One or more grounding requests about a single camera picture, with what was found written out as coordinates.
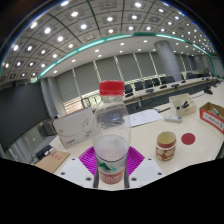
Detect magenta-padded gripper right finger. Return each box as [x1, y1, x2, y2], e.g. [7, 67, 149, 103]
[125, 145, 166, 188]

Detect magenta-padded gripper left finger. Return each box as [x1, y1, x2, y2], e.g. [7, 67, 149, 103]
[56, 146, 98, 188]

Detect clear red-capped water bottle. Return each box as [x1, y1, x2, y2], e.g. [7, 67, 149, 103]
[91, 79, 132, 185]

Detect flat brown cardboard sheet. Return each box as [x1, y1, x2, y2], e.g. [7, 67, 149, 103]
[34, 149, 71, 174]

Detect red and cream patterned mug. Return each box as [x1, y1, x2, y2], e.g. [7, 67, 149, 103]
[155, 131, 178, 162]

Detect small black desk device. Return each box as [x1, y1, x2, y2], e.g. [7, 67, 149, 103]
[34, 144, 53, 161]

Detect white cardboard box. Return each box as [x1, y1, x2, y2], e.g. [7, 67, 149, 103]
[53, 107, 95, 150]

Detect dark grey cabinet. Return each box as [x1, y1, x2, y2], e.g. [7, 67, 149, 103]
[39, 119, 58, 137]

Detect flat round red coaster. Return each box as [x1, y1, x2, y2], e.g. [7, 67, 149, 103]
[180, 132, 197, 146]

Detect white printed paper sheet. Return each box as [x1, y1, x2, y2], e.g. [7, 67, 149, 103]
[128, 108, 164, 128]

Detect white remote control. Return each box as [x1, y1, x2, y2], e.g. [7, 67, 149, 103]
[163, 115, 183, 124]

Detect open brown cardboard box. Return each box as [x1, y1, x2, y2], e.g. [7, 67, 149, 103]
[199, 101, 224, 135]

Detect row of black office chairs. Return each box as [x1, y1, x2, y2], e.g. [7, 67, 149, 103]
[123, 75, 176, 98]

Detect black desk microphone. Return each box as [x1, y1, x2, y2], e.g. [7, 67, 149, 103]
[203, 85, 214, 95]

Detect round ceiling lights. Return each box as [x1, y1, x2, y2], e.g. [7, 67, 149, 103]
[0, 0, 214, 81]

